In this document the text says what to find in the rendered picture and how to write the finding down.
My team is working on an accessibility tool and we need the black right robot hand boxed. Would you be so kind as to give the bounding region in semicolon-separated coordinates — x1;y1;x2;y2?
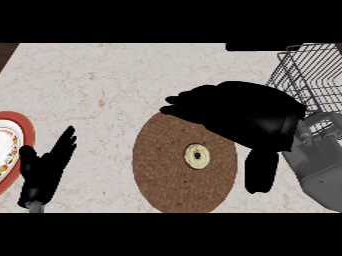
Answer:
160;80;309;195

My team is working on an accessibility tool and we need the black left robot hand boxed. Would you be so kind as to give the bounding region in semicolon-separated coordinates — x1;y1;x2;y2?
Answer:
17;125;79;210

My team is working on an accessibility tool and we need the round brown cork placemat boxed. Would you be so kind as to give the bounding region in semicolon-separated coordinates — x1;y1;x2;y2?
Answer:
132;111;240;214

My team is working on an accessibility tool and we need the red-rimmed patterned plate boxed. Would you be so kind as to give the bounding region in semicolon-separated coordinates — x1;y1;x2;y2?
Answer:
0;110;37;208

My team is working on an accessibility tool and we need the grey wire basket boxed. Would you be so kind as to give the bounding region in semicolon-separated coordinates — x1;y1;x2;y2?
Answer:
266;43;342;124

